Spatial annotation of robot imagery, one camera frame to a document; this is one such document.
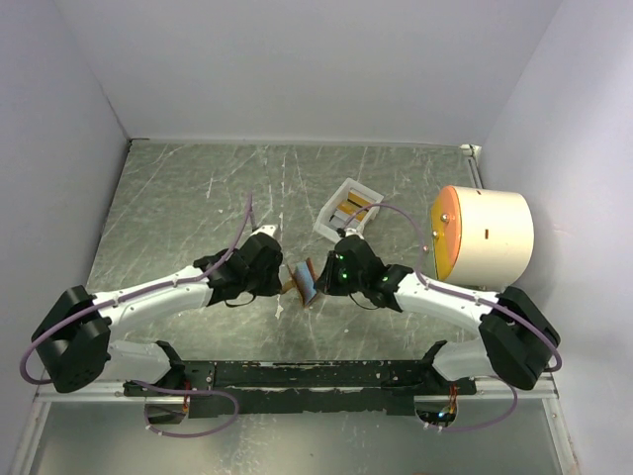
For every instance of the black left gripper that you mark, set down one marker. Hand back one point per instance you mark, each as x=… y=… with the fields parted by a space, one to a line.
x=274 y=285

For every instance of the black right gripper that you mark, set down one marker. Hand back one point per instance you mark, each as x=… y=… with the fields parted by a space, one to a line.
x=326 y=283

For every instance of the brown leather card holder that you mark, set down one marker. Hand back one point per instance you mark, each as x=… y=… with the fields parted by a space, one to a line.
x=302 y=279

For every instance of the gold credit card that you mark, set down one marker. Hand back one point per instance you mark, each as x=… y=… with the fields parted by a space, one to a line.
x=343 y=207

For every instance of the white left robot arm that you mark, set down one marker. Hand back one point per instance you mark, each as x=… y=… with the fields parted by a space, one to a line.
x=81 y=340

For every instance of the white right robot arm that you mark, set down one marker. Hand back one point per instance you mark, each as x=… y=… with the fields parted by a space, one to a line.
x=513 y=339

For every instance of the white cards stack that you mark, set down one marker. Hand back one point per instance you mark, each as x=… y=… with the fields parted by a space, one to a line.
x=339 y=220

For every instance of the white plastic card bin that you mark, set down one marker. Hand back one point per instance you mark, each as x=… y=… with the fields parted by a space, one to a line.
x=321 y=226

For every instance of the gold card with stripe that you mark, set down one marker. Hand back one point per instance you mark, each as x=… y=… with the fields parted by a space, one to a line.
x=356 y=201

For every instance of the white cylinder with orange lid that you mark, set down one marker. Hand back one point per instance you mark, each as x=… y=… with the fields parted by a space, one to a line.
x=481 y=238

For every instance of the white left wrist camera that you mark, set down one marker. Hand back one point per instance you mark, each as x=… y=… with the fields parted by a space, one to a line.
x=269 y=230

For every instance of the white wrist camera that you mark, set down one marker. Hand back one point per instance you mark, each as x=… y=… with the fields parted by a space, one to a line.
x=269 y=230
x=348 y=233

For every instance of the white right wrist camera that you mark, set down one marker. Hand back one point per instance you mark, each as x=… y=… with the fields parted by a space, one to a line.
x=348 y=233

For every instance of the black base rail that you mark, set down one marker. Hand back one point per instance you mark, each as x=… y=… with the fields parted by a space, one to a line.
x=284 y=388

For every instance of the aluminium extrusion rail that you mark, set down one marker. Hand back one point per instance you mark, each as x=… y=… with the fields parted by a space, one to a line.
x=495 y=389

